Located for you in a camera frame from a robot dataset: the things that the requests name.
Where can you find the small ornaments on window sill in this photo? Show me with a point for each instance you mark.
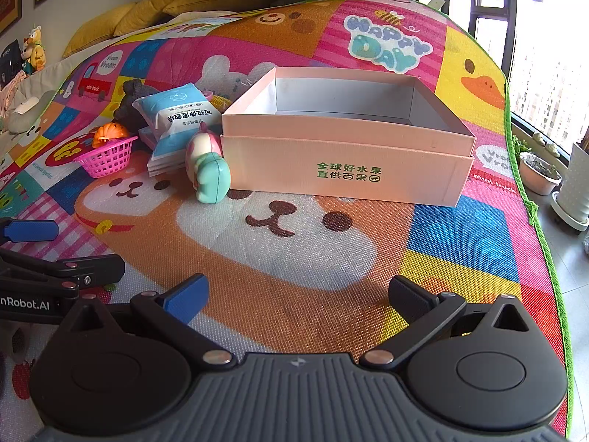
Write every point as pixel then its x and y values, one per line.
pixel 545 143

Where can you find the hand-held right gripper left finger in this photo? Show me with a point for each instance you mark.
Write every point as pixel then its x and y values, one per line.
pixel 186 305

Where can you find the pink plastic basket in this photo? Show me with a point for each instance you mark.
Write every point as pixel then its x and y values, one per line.
pixel 106 159

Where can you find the yellow pillow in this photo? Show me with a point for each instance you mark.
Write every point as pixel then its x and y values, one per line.
pixel 156 2
pixel 96 30
pixel 216 0

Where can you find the yellow plush bear toy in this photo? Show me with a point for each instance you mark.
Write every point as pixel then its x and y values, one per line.
pixel 33 50

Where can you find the orange toy fruit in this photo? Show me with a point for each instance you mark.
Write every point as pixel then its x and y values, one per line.
pixel 111 132

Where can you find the colourful cartoon play mat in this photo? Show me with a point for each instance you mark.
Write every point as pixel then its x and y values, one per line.
pixel 294 248

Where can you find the tall white planter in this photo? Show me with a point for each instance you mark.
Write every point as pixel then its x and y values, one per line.
pixel 573 188

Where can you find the blue tissue packet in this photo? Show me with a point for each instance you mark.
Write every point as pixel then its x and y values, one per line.
pixel 177 108

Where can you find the black bag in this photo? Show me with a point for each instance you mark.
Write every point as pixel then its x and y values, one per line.
pixel 10 62

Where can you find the pale blue wipe packet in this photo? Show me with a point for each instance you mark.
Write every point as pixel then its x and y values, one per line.
pixel 168 147

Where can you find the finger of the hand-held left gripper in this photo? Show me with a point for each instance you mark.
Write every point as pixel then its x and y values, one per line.
pixel 78 271
pixel 32 231

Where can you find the flat white packets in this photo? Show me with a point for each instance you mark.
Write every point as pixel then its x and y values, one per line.
pixel 163 166

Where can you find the pink cardboard box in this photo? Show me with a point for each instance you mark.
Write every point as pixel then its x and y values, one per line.
pixel 340 165

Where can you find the white flower pot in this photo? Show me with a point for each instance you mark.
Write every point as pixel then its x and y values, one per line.
pixel 540 175

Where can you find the dark grey plush toy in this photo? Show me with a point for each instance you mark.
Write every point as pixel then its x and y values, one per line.
pixel 128 106

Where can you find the pink and teal toy figure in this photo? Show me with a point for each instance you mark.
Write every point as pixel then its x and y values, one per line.
pixel 209 170

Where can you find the green potted plant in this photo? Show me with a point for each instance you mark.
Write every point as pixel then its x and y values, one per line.
pixel 520 146

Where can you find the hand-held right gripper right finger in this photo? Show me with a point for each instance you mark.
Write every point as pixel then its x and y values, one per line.
pixel 407 297

